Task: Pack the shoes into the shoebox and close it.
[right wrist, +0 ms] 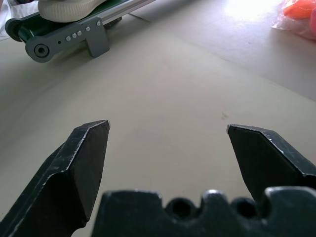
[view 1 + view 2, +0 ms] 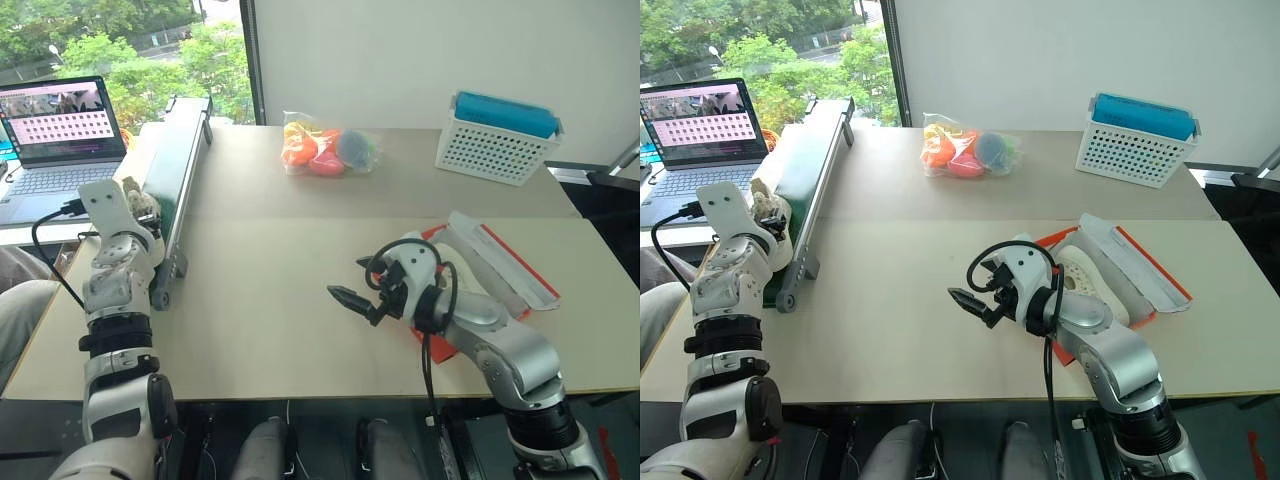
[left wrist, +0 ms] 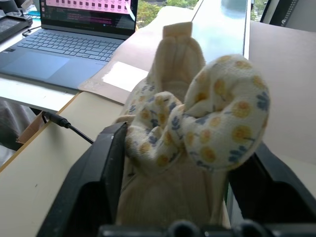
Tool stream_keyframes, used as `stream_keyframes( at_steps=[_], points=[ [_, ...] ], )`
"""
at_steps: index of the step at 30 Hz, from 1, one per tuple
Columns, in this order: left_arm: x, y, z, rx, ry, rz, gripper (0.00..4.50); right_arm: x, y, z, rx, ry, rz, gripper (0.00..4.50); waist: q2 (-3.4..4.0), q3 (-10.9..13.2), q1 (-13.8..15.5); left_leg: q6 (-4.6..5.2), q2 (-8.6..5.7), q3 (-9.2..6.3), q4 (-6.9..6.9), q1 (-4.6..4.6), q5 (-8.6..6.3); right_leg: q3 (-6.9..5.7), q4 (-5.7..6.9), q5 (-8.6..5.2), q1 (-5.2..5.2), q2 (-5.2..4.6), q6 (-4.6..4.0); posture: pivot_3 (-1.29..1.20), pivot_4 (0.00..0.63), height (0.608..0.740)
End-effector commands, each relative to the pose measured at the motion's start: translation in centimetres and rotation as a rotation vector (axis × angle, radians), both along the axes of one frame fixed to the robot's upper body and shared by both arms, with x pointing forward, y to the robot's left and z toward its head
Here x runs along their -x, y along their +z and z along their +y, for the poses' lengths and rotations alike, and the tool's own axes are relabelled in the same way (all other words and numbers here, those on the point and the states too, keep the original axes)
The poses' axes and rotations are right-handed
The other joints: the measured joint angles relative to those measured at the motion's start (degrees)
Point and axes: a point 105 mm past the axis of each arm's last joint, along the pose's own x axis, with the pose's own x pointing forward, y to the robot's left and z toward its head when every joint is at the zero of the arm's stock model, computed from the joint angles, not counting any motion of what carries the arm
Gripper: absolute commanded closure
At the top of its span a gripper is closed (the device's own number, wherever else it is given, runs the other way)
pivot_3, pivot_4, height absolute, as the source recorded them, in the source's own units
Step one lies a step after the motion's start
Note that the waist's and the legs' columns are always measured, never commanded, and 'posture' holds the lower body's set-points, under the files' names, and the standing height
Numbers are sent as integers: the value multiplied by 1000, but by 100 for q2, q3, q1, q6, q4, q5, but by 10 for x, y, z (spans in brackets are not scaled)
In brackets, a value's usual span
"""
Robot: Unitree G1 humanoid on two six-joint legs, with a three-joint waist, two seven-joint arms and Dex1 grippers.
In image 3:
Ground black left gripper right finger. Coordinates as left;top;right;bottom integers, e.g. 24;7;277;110
227;142;316;227

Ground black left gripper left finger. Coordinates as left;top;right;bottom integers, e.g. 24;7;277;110
37;121;129;237

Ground brown cardboard shoebox lid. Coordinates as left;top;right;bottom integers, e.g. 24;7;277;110
77;6;199;105

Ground grey fabric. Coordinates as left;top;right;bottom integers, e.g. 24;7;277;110
0;100;38;169

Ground white desk board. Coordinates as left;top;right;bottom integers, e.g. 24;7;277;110
0;73;80;112

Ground white label sticker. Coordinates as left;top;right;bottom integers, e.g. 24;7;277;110
102;61;149;91

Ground grey-blue laptop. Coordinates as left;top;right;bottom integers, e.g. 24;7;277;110
0;0;139;91

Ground black cable with plug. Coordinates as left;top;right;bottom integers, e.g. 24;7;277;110
41;111;95;145

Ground black frame with chain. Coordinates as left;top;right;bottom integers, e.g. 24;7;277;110
260;0;316;32

